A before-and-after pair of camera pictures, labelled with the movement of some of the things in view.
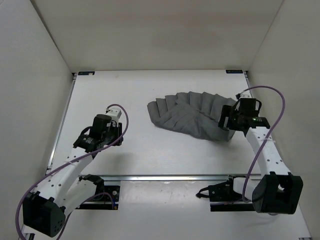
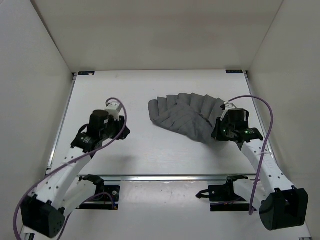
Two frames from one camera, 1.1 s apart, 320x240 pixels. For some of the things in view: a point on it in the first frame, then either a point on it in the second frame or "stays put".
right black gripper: [228, 111] -> [216, 134]
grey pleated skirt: [196, 113] stays put
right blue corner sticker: [234, 71] stays put
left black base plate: [102, 202] stays put
